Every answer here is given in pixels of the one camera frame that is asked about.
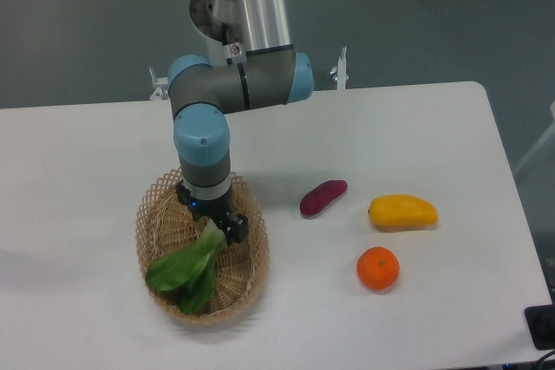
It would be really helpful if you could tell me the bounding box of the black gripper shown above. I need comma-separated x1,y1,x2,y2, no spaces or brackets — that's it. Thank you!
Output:
175,182,249,243

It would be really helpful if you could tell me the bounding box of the green bok choy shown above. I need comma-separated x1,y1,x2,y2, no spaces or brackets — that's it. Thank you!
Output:
146,220,227,314

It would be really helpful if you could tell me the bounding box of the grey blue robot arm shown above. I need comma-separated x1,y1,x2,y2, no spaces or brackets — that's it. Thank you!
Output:
167,0,314,243

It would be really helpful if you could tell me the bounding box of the woven wicker basket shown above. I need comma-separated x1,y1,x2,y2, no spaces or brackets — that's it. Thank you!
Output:
135,169,270,325

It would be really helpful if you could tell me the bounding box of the purple sweet potato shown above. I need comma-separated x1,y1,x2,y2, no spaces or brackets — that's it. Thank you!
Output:
299,179,348,217

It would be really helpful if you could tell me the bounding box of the orange tangerine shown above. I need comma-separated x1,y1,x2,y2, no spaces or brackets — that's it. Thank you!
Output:
356,247,400,291

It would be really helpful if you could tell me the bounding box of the yellow mango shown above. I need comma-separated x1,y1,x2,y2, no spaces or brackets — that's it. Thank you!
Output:
368,194,439,228

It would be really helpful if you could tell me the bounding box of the black device at edge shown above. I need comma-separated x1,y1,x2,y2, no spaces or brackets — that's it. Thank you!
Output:
524,304,554,351

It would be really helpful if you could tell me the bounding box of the white metal base frame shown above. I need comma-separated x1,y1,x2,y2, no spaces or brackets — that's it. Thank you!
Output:
148,46,349,101

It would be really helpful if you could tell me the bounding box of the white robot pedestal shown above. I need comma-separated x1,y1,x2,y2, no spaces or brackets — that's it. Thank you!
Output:
189,0,245,66

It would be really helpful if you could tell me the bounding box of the white frame at right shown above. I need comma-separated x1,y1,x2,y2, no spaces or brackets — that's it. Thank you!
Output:
512,102,555,177

